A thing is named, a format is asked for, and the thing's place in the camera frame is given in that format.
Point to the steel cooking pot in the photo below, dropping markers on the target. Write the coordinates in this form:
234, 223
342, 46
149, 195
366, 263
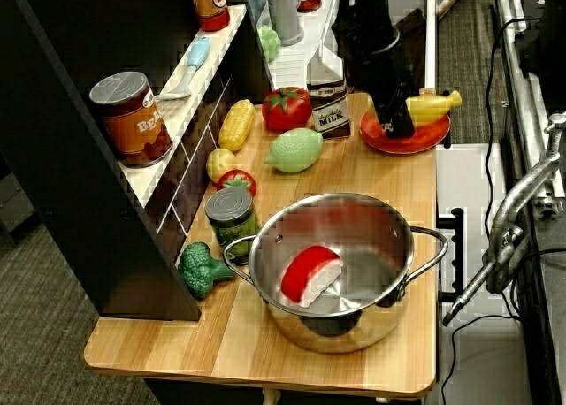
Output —
336, 325

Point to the aluminium frame rail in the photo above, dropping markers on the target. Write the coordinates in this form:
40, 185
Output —
517, 69

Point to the yellow toy banana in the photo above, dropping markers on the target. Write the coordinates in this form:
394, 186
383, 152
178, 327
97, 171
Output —
435, 104

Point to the green toy grapes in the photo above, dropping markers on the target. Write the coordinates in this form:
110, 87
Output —
268, 42

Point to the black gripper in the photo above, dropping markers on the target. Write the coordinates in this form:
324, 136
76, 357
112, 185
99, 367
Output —
384, 73

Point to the chocolate milk carton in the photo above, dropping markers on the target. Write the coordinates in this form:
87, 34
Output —
329, 109

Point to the white toy sink counter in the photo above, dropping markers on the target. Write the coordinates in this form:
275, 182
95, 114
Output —
305, 55

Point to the red white toy sushi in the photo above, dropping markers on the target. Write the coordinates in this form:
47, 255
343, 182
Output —
309, 272

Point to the large red toy tomato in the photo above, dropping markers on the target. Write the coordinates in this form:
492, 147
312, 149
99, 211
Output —
285, 111

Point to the green toy lime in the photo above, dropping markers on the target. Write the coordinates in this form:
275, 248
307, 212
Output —
294, 150

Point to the orange beans toy can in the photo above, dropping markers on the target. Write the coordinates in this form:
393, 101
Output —
132, 122

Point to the green toy broccoli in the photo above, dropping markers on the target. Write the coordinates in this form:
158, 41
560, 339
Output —
199, 268

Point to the red round plate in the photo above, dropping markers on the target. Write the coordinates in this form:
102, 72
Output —
424, 137

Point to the red ketchup toy bottle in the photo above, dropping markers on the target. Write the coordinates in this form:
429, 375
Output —
208, 2

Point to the yellow toy potato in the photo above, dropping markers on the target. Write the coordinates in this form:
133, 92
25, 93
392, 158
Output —
221, 164

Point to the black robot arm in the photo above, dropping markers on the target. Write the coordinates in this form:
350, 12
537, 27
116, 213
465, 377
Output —
362, 7

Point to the dark toy kitchen back panel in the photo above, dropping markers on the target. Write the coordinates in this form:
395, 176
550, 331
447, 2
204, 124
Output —
66, 157

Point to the green toy can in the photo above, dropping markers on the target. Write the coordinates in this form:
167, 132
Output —
230, 223

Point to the yellow toy corn cob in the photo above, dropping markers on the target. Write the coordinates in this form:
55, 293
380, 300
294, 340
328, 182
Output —
236, 126

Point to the grey toy faucet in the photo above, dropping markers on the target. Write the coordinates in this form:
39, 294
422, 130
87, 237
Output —
285, 11

